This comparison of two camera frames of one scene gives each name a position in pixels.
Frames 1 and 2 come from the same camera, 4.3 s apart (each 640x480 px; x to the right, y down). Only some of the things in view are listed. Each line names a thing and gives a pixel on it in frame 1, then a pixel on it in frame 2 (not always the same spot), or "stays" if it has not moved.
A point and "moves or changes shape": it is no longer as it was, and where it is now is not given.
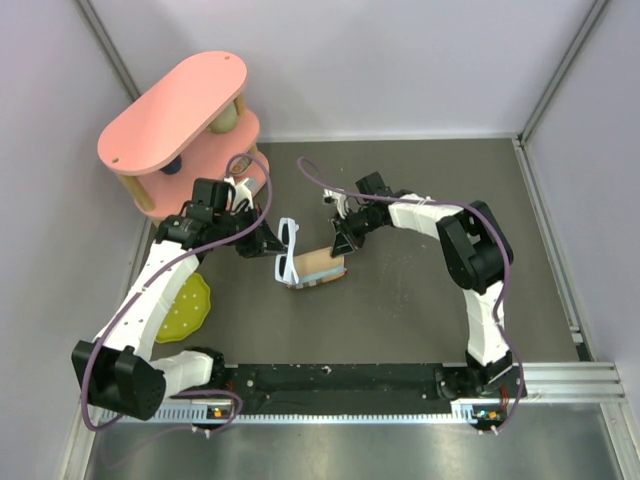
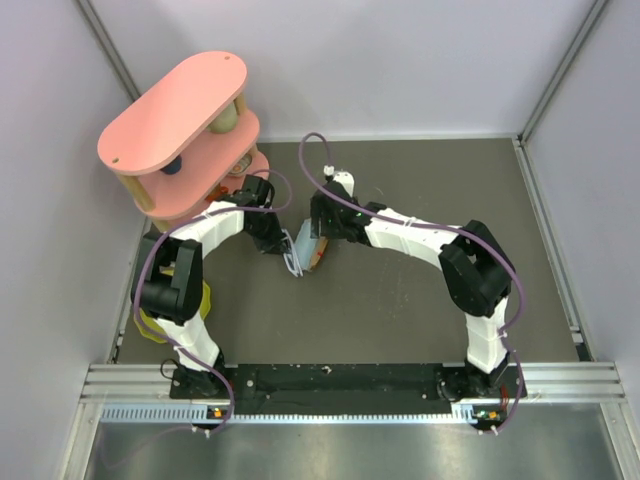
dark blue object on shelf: (173, 167) stays
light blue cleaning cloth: (312, 278) -> (305, 245)
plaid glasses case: (317, 266) -> (320, 246)
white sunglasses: (284, 268) moves or changes shape
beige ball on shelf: (226, 121) stays
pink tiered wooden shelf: (193, 127) stays
